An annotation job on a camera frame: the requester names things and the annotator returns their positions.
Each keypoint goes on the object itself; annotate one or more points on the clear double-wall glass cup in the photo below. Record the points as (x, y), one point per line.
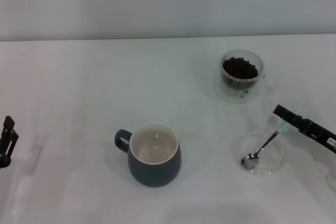
(236, 96)

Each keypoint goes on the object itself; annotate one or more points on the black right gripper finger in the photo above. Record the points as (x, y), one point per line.
(287, 116)

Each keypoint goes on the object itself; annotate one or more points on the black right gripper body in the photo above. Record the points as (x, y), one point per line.
(320, 136)

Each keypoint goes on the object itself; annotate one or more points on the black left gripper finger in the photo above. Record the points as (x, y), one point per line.
(8, 142)

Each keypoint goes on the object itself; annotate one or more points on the coffee beans in glass cup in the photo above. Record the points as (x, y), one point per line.
(240, 69)

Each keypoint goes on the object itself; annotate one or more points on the dark grey ceramic mug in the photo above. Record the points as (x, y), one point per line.
(155, 171)

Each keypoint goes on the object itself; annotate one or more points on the clear glass saucer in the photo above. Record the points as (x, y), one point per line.
(274, 158)

